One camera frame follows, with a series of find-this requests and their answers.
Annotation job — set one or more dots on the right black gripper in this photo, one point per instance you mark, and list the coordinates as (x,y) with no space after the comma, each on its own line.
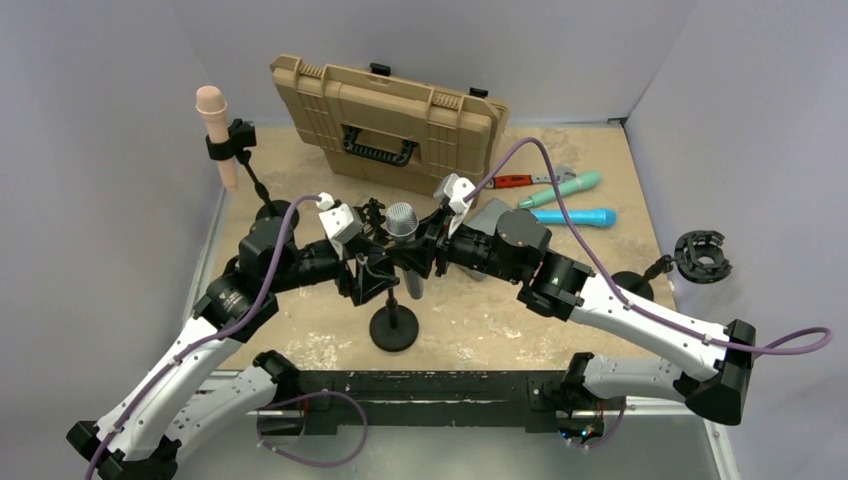
(432,244)

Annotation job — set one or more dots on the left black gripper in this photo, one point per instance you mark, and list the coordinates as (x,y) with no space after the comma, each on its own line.
(366,279)

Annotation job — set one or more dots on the silver grey microphone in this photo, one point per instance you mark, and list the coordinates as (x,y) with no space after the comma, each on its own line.
(401,224)

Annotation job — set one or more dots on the black round-base stand with clip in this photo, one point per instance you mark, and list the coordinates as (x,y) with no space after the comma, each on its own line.
(242,135)

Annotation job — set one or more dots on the mint green microphone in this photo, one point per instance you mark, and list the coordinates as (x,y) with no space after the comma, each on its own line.
(580,182)

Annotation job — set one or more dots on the blue microphone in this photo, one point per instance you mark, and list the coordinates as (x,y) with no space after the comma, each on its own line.
(599,217)

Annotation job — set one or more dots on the pink microphone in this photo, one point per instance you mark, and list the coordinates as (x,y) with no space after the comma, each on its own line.
(213,108)

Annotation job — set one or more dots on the black round-base shock-mount stand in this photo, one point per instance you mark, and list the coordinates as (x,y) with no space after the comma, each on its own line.
(698,257)

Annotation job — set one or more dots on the black tripod shock-mount stand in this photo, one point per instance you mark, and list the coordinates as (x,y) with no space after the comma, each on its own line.
(373,218)

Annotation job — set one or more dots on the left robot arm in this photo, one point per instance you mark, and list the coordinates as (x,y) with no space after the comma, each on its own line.
(160,424)

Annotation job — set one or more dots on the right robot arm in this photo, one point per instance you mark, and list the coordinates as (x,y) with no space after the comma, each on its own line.
(706,366)

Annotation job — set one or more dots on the grey flat plastic case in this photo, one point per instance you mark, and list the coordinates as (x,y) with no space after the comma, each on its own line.
(486,219)

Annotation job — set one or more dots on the tan hard plastic case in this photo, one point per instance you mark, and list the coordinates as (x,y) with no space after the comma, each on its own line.
(372,125)

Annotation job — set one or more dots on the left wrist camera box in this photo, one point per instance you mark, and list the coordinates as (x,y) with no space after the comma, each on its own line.
(340,222)

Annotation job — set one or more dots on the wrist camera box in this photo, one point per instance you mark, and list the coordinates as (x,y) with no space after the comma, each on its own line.
(340,222)
(459,193)

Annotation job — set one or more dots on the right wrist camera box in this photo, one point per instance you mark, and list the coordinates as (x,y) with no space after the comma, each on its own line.
(459,193)

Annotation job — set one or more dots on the red-handled adjustable wrench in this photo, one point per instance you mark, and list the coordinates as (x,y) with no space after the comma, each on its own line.
(521,180)

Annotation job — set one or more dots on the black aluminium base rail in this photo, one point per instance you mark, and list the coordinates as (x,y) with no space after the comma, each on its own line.
(508,398)

